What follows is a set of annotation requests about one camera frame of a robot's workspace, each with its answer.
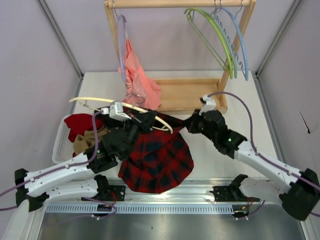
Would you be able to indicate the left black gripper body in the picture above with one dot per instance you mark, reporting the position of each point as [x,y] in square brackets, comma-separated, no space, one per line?
[144,120]

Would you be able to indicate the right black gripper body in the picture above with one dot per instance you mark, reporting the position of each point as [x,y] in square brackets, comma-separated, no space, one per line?
[197,121]

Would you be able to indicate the cream hanger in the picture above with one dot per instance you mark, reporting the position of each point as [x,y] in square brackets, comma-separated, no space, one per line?
[166,126]

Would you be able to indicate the red plaid skirt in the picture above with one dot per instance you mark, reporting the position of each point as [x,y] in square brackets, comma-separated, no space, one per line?
[160,161]

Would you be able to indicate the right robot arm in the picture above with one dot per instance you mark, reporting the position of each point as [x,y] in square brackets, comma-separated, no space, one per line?
[297,191]

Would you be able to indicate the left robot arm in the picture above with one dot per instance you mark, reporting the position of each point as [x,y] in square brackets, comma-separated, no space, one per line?
[80,177]

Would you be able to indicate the pink skirt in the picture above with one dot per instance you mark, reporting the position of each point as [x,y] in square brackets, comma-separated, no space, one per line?
[141,90]

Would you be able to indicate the purple hanger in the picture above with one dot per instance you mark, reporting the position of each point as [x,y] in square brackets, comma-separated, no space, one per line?
[121,37]

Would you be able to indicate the teal hanger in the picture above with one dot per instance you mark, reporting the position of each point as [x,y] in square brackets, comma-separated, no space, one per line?
[230,42]

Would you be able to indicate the blue hanger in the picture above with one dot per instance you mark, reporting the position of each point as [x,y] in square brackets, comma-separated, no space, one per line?
[240,28]

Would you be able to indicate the green hanger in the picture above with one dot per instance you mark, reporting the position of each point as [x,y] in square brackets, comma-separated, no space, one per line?
[190,16]

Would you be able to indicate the tan garment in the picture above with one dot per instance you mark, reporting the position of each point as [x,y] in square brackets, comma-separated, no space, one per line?
[87,140]

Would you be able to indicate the wooden clothes rack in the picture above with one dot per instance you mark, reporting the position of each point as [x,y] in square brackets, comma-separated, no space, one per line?
[179,94]

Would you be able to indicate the red garment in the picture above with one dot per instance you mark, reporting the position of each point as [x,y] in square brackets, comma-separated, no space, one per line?
[78,124]

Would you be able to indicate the white laundry basket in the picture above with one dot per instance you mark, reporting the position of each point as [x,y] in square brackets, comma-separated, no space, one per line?
[63,147]

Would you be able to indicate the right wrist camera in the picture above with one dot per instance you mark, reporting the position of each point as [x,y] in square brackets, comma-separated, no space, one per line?
[208,104]

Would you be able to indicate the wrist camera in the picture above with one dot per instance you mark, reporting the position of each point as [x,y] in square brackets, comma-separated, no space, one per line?
[115,111]
[208,104]

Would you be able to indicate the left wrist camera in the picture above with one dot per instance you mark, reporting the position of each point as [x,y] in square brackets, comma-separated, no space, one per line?
[115,111]

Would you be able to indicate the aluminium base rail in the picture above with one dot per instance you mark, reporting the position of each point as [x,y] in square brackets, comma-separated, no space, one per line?
[198,197]

